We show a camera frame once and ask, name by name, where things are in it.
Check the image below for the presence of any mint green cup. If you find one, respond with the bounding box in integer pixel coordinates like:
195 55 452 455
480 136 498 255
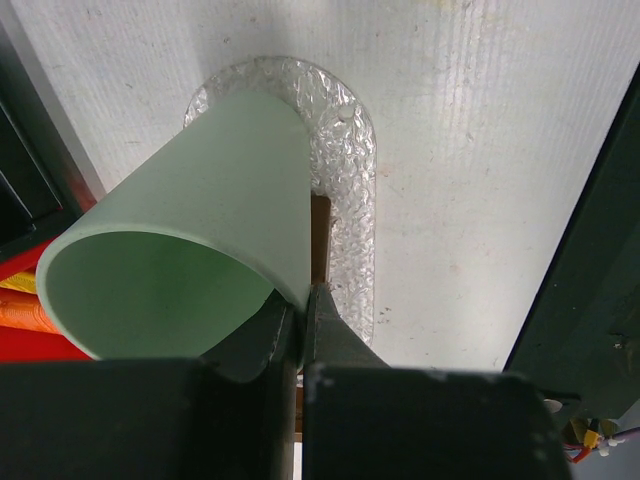
36 91 311 360

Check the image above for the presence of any clear textured oval tray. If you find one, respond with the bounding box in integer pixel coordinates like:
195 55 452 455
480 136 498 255
183 56 377 345

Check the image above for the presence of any black plastic bin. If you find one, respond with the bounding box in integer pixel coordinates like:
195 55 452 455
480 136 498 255
1 1 105 263

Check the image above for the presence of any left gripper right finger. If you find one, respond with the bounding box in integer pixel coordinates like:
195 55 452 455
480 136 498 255
302 284 571 479

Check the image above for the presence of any yellow toothpaste tube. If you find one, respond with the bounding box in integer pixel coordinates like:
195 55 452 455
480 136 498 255
0 271 37 295

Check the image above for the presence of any orange toothpaste tube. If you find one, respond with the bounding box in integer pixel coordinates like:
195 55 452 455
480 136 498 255
0 295 58 334

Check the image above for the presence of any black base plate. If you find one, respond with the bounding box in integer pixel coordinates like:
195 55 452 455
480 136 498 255
505 77 639 426

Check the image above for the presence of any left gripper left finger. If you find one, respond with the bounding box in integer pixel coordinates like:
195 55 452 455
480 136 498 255
1 294 295 479

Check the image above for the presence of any red plastic bin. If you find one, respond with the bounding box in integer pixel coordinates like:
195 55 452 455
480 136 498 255
1 240 90 363

